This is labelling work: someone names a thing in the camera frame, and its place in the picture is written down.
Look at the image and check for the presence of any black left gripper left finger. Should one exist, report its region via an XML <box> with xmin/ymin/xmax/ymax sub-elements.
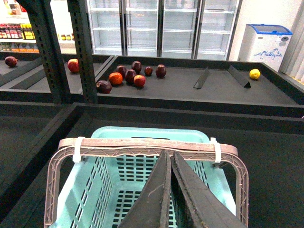
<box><xmin>118</xmin><ymin>151</ymin><xmax>171</xmax><ymax>228</ymax></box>

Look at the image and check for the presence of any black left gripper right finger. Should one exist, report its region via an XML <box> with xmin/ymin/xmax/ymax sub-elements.
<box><xmin>171</xmin><ymin>152</ymin><xmax>245</xmax><ymax>228</ymax></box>

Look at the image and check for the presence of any light blue plastic basket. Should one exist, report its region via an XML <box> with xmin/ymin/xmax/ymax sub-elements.
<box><xmin>44</xmin><ymin>127</ymin><xmax>249</xmax><ymax>228</ymax></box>

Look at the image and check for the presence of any dark red apple front-left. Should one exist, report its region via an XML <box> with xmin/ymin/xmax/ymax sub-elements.
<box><xmin>96</xmin><ymin>80</ymin><xmax>112</xmax><ymax>94</ymax></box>

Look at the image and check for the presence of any dark red apple middle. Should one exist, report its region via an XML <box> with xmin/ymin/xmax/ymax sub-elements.
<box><xmin>124</xmin><ymin>69</ymin><xmax>137</xmax><ymax>84</ymax></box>

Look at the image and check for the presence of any small dark red apple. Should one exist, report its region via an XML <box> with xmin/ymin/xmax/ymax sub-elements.
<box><xmin>144</xmin><ymin>66</ymin><xmax>153</xmax><ymax>76</ymax></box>

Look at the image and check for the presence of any dark red apple right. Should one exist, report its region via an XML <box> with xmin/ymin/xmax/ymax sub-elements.
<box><xmin>155</xmin><ymin>64</ymin><xmax>167</xmax><ymax>78</ymax></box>

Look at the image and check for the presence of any dark red apple back-left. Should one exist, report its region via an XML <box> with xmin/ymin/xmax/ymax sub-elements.
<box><xmin>116</xmin><ymin>65</ymin><xmax>127</xmax><ymax>78</ymax></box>

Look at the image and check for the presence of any dark red apple top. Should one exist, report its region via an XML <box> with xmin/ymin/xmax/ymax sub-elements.
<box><xmin>132</xmin><ymin>61</ymin><xmax>142</xmax><ymax>74</ymax></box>

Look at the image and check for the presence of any red apple far left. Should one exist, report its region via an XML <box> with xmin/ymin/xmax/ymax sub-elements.
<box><xmin>67</xmin><ymin>58</ymin><xmax>79</xmax><ymax>73</ymax></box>

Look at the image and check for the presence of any white zip tie right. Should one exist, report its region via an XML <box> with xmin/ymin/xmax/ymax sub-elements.
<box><xmin>210</xmin><ymin>137</ymin><xmax>221</xmax><ymax>163</ymax></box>

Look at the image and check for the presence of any white zip tie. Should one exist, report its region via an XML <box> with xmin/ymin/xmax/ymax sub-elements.
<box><xmin>210</xmin><ymin>137</ymin><xmax>221</xmax><ymax>163</ymax></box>
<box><xmin>72</xmin><ymin>136</ymin><xmax>85</xmax><ymax>163</ymax></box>

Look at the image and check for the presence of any white zip tie left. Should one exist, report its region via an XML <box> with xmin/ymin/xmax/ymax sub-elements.
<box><xmin>72</xmin><ymin>136</ymin><xmax>85</xmax><ymax>163</ymax></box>

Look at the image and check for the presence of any black divider wedge left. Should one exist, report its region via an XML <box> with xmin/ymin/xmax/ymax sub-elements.
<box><xmin>193</xmin><ymin>67</ymin><xmax>210</xmax><ymax>89</ymax></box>

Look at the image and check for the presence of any black divider wedge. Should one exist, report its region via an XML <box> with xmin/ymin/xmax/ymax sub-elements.
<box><xmin>228</xmin><ymin>65</ymin><xmax>251</xmax><ymax>88</ymax></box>
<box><xmin>193</xmin><ymin>67</ymin><xmax>210</xmax><ymax>89</ymax></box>

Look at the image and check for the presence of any black divider wedge right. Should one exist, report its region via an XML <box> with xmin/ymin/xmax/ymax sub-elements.
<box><xmin>228</xmin><ymin>65</ymin><xmax>251</xmax><ymax>88</ymax></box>

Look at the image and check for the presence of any orange tangerine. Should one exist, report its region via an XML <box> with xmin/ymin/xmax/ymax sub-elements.
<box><xmin>108</xmin><ymin>72</ymin><xmax>123</xmax><ymax>86</ymax></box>

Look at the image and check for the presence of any yellow lemon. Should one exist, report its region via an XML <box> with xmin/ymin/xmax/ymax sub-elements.
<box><xmin>249</xmin><ymin>69</ymin><xmax>261</xmax><ymax>80</ymax></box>

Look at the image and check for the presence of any white chest freezer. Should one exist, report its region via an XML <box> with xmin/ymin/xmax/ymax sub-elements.
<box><xmin>237</xmin><ymin>24</ymin><xmax>293</xmax><ymax>71</ymax></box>

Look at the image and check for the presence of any glass door refrigerator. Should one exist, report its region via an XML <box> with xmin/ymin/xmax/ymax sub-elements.
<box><xmin>87</xmin><ymin>0</ymin><xmax>242</xmax><ymax>60</ymax></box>

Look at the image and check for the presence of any dark fruit far left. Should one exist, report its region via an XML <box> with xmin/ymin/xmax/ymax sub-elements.
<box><xmin>4</xmin><ymin>56</ymin><xmax>18</xmax><ymax>67</ymax></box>

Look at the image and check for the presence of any store shelf with bottles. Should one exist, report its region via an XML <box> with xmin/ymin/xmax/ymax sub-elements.
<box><xmin>0</xmin><ymin>0</ymin><xmax>76</xmax><ymax>54</ymax></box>

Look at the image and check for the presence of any black metal shelf post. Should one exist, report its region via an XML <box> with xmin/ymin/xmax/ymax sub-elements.
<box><xmin>67</xmin><ymin>0</ymin><xmax>97</xmax><ymax>104</ymax></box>
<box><xmin>18</xmin><ymin>0</ymin><xmax>70</xmax><ymax>104</ymax></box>

